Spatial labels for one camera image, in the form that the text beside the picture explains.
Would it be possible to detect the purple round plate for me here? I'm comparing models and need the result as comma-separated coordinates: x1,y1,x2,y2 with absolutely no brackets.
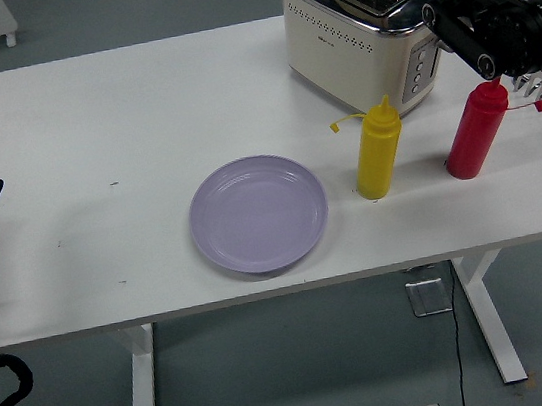
180,146,337,284

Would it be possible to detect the cream and chrome toaster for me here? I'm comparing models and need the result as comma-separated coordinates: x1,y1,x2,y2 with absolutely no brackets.
279,0,473,134

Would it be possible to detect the silver floor socket plate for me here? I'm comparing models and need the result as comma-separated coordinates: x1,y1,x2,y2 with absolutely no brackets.
403,274,455,320

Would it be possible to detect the white table leg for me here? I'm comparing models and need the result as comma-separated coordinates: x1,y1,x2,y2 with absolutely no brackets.
449,247,530,391
114,323,165,406

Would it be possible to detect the yellow squeeze bottle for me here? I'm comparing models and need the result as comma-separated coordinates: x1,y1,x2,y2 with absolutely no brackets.
326,92,412,205

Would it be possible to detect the red squeeze bottle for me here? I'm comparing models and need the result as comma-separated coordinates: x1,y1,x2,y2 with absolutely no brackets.
434,72,542,183

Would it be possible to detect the black floor power cable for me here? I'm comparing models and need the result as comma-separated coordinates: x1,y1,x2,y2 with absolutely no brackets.
439,260,476,406

